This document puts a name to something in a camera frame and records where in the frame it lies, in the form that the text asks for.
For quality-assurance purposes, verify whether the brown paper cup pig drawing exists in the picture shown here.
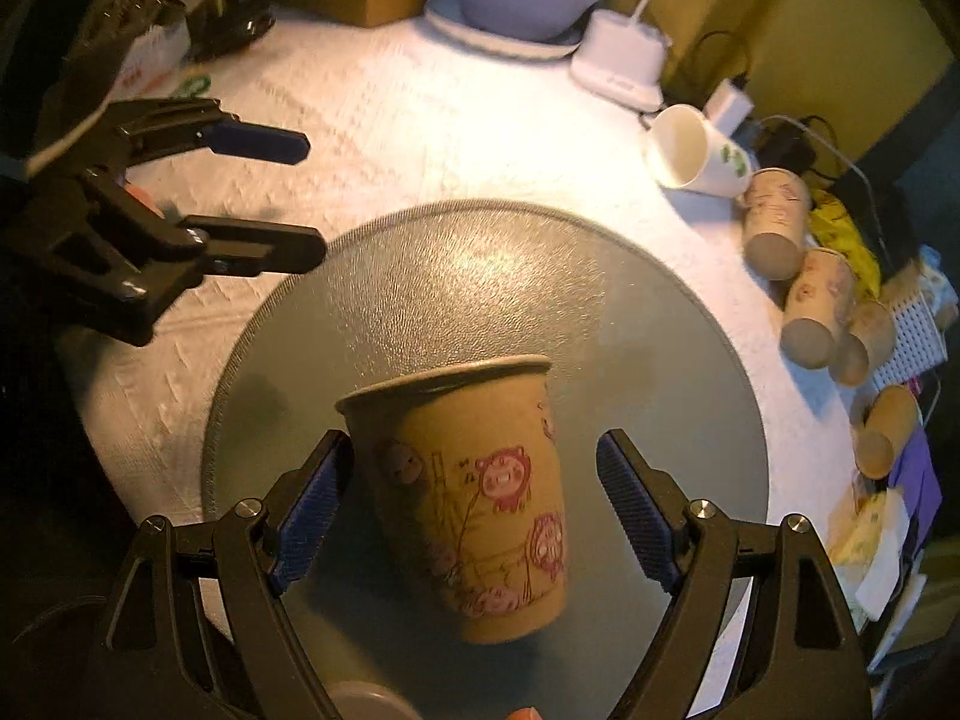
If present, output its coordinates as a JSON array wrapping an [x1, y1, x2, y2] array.
[[335, 355, 569, 645]]

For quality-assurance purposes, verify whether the brown paper cup right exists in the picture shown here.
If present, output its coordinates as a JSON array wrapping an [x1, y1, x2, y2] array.
[[854, 383, 921, 479]]

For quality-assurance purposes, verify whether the brown paper cup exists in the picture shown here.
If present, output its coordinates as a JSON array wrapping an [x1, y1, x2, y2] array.
[[828, 299, 896, 388], [742, 167, 812, 281], [854, 383, 921, 479], [779, 247, 854, 371]]

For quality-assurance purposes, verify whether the brown paper cup back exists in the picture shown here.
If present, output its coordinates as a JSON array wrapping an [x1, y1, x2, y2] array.
[[828, 299, 896, 388]]

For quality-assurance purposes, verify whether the white paper cup green print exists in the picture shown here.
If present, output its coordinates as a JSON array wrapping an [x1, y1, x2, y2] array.
[[646, 104, 752, 199]]

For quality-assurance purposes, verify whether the tissue pack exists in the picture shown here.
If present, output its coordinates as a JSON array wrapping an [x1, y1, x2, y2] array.
[[830, 488, 910, 632]]

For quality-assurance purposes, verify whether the white knitted tablecloth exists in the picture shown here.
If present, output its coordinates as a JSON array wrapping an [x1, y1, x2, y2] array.
[[78, 15, 857, 538]]

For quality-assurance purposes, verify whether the beige mat controller knob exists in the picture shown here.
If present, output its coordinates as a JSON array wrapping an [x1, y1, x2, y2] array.
[[327, 681, 421, 720]]

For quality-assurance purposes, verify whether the purple folder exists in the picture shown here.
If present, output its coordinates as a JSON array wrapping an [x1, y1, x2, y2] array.
[[889, 426, 942, 544]]

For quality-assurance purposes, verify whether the white plate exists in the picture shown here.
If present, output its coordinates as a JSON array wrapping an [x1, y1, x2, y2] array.
[[423, 0, 584, 62]]

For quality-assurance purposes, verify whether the white plastic basket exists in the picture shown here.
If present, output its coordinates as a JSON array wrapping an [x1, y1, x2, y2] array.
[[871, 291, 949, 390]]

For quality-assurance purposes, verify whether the round grey heating mat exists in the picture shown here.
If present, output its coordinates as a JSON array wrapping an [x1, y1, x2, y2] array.
[[202, 202, 768, 718]]

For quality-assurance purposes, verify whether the white desk lamp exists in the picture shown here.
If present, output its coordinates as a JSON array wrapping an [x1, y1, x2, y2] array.
[[569, 0, 672, 114]]

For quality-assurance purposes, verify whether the yellow snack packet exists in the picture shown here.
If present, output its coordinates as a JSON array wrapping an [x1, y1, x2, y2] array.
[[807, 190, 882, 298]]

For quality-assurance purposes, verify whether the white phone charger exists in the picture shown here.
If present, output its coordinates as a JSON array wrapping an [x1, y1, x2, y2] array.
[[703, 78, 754, 137]]

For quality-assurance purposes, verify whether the black power adapter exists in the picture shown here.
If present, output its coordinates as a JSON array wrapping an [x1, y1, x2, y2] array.
[[757, 121, 817, 176]]

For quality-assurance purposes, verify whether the yellow curtain left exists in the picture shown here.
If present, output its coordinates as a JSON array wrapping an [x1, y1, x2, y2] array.
[[608, 0, 953, 158]]

